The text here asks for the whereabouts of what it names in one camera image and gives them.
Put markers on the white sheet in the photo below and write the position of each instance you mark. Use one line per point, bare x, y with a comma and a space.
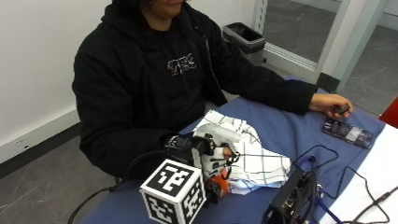
369, 180

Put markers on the glass door with pale frame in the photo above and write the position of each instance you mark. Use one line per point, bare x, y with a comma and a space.
314, 40

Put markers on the white cube of black markers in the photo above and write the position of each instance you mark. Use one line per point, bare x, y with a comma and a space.
173, 189

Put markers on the small black object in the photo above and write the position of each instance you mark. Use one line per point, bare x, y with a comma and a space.
341, 109

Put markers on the the person in black hoodie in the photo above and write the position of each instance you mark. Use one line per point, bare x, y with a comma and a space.
136, 93

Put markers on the blue tablecloth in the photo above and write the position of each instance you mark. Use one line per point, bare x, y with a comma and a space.
281, 127

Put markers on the red chair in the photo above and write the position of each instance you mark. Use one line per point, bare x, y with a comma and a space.
390, 113

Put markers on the black trash bin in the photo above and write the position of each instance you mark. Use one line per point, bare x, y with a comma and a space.
244, 39

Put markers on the white checkered cloth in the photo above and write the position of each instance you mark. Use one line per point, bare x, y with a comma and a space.
261, 161

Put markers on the black electronics box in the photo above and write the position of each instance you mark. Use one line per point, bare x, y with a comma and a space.
290, 199

